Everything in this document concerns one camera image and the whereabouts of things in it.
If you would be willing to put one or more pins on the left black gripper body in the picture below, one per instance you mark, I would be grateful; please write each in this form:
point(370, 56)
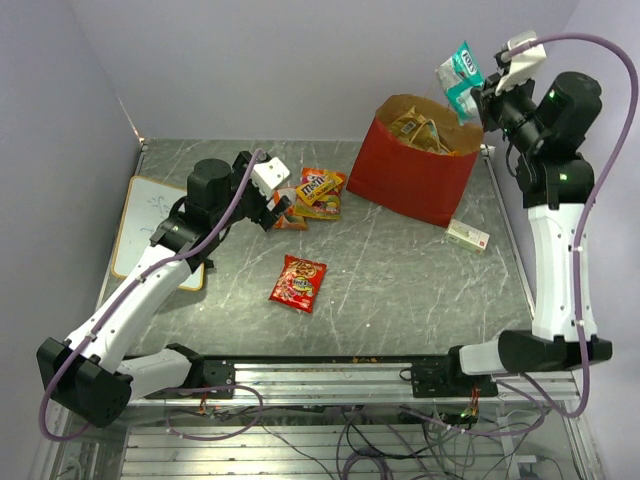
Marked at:
point(252, 203)

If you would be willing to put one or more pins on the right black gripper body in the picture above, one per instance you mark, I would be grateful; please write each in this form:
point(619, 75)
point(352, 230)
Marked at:
point(506, 110)

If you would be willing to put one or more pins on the orange snack packet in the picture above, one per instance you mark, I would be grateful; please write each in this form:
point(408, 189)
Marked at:
point(288, 220)

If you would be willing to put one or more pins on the teal Fox's candy bag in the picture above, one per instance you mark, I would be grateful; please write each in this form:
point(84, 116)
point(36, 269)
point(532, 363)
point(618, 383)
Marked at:
point(457, 76)

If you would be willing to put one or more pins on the brown snack pouch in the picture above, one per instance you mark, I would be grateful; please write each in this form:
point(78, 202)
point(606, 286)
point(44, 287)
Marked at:
point(417, 131)

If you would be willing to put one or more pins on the red paper bag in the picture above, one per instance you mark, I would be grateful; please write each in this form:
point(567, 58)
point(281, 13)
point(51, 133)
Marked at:
point(420, 183)

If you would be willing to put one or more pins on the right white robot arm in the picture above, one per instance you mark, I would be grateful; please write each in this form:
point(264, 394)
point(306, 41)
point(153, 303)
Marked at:
point(555, 181)

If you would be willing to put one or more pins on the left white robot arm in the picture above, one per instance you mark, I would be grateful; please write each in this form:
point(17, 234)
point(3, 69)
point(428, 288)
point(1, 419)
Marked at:
point(88, 372)

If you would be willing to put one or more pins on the yellow M&M's bag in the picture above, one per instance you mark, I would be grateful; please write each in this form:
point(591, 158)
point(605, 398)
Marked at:
point(316, 185)

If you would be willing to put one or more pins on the orange Fox's candy bag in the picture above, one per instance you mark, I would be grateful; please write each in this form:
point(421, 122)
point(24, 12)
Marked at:
point(327, 207)

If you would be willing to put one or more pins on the small red snack packet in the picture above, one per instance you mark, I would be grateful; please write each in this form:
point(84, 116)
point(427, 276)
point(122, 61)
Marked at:
point(298, 283)

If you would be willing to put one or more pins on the small whiteboard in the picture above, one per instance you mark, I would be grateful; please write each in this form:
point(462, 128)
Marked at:
point(147, 204)

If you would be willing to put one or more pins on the small white box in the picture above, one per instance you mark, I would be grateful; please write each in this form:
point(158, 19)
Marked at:
point(467, 237)

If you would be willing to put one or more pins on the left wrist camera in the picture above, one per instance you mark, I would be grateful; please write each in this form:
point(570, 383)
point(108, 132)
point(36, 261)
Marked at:
point(269, 176)

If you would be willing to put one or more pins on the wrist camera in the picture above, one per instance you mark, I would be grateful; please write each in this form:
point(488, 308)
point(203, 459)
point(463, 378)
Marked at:
point(521, 67)
point(269, 176)

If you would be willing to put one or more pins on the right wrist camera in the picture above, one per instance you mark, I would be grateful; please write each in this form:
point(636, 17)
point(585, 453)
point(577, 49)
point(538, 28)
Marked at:
point(521, 67)

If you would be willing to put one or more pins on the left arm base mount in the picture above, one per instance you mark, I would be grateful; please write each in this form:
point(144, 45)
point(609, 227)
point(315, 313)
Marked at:
point(212, 382)

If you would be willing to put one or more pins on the aluminium rail frame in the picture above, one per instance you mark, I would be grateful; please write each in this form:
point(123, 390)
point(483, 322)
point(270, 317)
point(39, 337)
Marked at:
point(344, 419)

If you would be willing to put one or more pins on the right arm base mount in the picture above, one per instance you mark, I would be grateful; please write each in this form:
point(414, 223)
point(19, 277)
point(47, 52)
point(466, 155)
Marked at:
point(440, 376)

